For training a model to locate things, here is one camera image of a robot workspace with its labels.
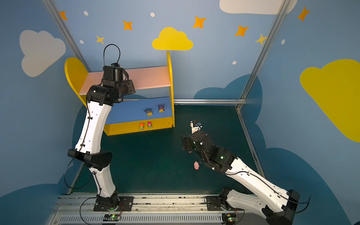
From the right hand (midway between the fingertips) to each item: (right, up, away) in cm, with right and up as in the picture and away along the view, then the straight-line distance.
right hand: (191, 134), depth 71 cm
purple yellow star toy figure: (-19, +16, +24) cm, 35 cm away
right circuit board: (+20, -44, 0) cm, 48 cm away
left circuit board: (-41, -43, -1) cm, 59 cm away
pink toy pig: (+5, -21, +15) cm, 27 cm away
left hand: (-31, +27, +1) cm, 41 cm away
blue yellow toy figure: (-27, +13, +22) cm, 37 cm away
